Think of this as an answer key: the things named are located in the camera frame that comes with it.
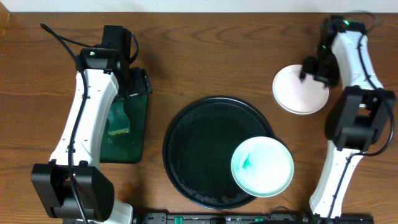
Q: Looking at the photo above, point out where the white plate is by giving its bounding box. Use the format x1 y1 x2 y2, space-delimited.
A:
272 65 329 115

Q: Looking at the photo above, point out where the green scrubbing sponge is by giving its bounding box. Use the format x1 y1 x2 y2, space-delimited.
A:
108 101 131 136

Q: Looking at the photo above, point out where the light green plate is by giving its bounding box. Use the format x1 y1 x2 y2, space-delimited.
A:
231 136 294 198

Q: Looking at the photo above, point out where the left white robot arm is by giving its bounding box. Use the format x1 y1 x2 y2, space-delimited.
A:
31 25 152 223

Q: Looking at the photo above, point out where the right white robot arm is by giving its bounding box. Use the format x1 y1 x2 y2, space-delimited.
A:
299 14 396 223

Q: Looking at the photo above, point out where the rectangular dark green tray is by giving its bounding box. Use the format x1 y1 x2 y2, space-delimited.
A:
100 95 148 164

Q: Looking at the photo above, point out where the round black tray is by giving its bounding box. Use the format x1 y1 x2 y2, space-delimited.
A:
163 96 275 210

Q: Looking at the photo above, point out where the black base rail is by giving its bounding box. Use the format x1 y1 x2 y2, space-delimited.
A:
136 212 376 224

